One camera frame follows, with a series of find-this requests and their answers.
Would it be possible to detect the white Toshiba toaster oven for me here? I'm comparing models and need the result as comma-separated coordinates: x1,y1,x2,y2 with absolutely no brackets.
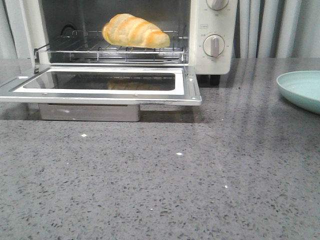
4,0,238,87

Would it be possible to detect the metal wire oven rack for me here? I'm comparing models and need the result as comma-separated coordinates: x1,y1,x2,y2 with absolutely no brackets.
34,30,189,65

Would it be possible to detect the light green plate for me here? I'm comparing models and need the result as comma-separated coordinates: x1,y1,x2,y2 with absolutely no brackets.
276,70,320,115

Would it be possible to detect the lower oven control knob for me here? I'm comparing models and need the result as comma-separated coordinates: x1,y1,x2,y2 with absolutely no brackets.
203,34,225,58

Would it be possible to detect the golden bread roll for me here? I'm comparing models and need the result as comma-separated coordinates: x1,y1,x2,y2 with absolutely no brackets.
101,13,171,49

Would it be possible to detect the glass oven door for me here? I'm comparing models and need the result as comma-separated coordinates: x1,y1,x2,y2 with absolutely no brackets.
0,65,202,106

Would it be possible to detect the oven control knob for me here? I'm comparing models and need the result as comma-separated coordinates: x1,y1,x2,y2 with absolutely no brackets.
206,0,229,11
203,34,225,58

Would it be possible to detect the upper oven control knob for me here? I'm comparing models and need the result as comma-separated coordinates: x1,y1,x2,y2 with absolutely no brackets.
206,0,229,11

